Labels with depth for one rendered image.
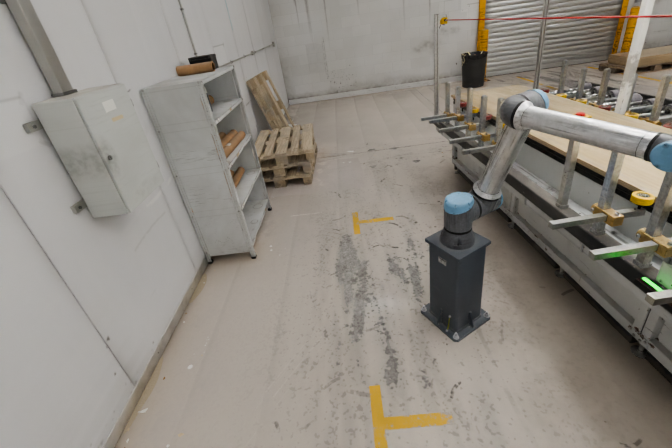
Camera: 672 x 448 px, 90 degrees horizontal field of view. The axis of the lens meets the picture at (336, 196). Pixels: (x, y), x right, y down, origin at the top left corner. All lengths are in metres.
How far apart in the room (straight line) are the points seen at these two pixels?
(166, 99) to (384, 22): 6.81
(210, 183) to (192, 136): 0.39
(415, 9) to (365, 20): 1.16
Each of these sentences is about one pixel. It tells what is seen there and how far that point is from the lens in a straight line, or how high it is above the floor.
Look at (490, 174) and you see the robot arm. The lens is 1.89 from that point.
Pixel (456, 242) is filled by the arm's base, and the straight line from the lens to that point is 1.97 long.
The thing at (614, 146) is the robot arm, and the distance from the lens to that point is 1.40.
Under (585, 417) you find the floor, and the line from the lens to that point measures 2.23.
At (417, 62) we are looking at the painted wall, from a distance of 9.09.
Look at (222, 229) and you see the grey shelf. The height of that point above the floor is 0.34.
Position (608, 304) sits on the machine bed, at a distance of 2.55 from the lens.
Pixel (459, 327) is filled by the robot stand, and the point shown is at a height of 0.05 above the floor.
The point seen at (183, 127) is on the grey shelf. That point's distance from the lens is 2.76.
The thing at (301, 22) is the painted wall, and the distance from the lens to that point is 8.83.
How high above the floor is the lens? 1.80
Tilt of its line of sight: 28 degrees down
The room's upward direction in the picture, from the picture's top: 9 degrees counter-clockwise
